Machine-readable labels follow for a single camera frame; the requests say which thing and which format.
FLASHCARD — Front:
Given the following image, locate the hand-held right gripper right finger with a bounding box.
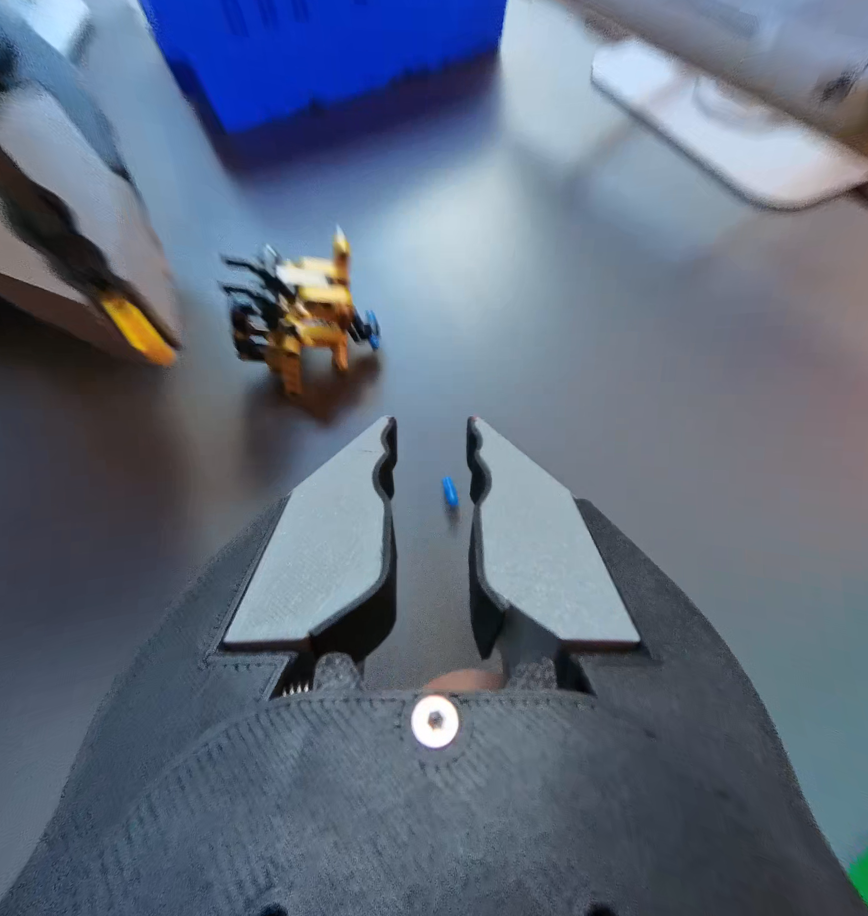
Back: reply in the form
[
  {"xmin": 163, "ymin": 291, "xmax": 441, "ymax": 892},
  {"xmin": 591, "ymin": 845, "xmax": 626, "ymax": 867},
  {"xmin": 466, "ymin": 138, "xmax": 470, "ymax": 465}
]
[{"xmin": 467, "ymin": 416, "xmax": 642, "ymax": 663}]

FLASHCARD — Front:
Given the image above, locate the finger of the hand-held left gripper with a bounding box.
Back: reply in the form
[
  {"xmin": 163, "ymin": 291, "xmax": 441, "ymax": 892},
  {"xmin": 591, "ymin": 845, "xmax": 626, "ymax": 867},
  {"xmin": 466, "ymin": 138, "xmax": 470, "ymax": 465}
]
[
  {"xmin": 0, "ymin": 92, "xmax": 182, "ymax": 346},
  {"xmin": 0, "ymin": 170, "xmax": 147, "ymax": 360}
]

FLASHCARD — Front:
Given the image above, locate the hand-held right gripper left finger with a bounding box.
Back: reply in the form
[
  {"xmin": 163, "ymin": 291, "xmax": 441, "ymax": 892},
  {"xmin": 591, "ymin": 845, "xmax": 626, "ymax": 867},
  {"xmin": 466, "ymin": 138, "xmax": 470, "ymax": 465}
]
[{"xmin": 222, "ymin": 415, "xmax": 399, "ymax": 664}]

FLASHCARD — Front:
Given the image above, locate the yellow lego beam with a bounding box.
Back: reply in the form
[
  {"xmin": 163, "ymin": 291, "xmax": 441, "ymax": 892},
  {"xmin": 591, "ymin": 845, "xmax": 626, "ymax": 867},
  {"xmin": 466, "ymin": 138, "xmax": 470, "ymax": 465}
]
[{"xmin": 99, "ymin": 293, "xmax": 178, "ymax": 367}]

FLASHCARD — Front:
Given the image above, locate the yellow lego model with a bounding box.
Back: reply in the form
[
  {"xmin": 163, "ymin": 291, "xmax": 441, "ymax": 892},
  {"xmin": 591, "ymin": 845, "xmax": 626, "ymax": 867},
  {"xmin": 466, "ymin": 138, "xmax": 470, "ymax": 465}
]
[{"xmin": 219, "ymin": 225, "xmax": 383, "ymax": 398}]

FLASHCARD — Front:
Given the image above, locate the blue plastic bin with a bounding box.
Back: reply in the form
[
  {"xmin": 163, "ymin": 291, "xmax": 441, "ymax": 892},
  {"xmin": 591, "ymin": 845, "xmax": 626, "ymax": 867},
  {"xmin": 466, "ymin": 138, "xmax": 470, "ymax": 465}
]
[{"xmin": 139, "ymin": 0, "xmax": 510, "ymax": 137}]

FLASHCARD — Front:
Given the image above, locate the instruction sign stand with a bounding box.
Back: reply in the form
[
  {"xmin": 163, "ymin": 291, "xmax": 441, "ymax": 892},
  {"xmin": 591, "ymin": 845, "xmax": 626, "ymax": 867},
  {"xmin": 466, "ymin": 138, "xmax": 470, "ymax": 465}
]
[{"xmin": 552, "ymin": 0, "xmax": 868, "ymax": 212}]

